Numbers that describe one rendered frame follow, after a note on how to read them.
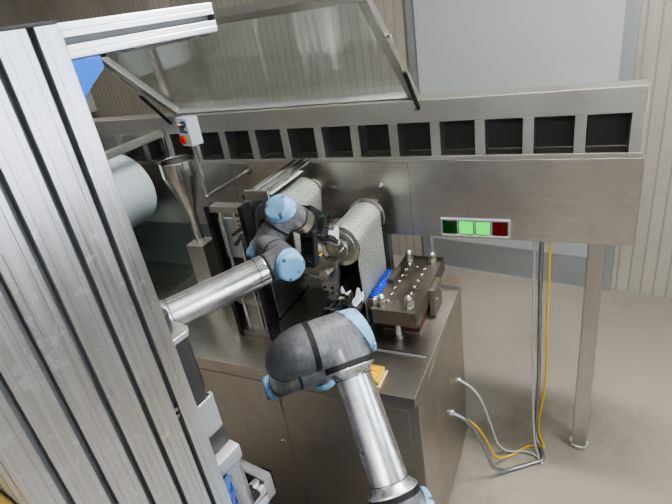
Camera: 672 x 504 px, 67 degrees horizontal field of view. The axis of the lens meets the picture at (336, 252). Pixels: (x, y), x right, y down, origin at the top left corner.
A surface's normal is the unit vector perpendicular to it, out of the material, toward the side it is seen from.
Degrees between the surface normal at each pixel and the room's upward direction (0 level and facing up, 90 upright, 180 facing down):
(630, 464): 0
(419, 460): 90
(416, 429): 90
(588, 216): 90
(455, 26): 90
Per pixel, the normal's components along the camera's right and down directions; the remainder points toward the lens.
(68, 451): 0.83, 0.14
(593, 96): -0.40, 0.47
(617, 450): -0.15, -0.88
